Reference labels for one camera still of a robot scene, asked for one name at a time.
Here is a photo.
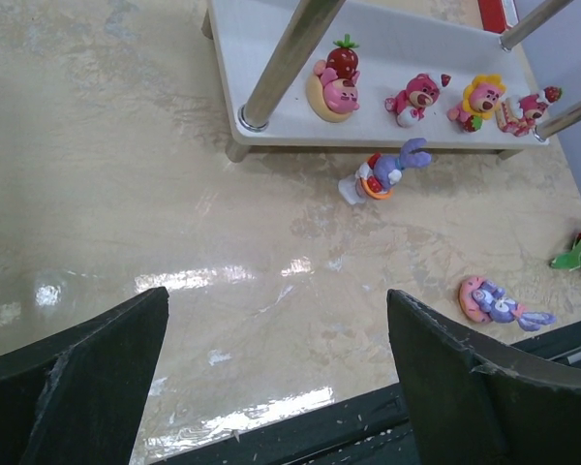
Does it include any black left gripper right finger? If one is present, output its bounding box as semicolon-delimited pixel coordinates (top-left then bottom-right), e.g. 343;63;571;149
387;290;581;464

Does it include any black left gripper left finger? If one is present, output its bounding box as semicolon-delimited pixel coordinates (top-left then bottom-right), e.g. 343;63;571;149
0;287;168;464

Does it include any pink bear cake toy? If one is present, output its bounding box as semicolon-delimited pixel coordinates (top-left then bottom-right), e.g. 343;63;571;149
496;86;563;137

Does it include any pink bear santa hat toy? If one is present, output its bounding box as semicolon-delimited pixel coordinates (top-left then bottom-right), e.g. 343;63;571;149
384;73;451;128

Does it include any pink bear sunflower toy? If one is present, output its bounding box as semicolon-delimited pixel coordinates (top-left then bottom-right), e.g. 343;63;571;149
446;75;506;133

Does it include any pink bear strawberry donut toy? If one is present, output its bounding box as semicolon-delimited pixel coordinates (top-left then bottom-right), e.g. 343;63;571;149
305;34;360;123

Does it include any white two-tier shelf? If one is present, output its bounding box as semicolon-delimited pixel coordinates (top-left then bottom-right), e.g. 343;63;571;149
200;0;581;164

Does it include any red box behind shelf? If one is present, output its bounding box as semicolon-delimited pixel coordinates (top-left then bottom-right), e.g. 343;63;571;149
477;0;519;34

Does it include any purple bunny large donut toy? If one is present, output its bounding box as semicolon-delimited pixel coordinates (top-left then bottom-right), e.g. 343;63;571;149
458;276;556;332

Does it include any black table front frame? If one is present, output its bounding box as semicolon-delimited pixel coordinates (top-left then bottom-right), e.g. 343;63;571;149
149;314;581;465

